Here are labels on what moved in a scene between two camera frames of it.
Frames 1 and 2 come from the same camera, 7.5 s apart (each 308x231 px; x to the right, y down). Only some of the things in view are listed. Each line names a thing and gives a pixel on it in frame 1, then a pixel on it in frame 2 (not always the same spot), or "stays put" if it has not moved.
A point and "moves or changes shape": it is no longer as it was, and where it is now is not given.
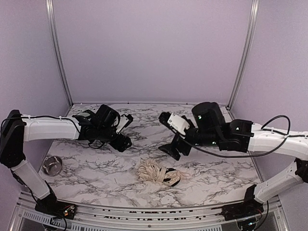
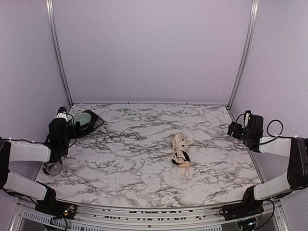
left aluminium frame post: [50, 14] stays put
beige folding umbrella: [149, 170] moves or changes shape
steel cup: [52, 165] stays put
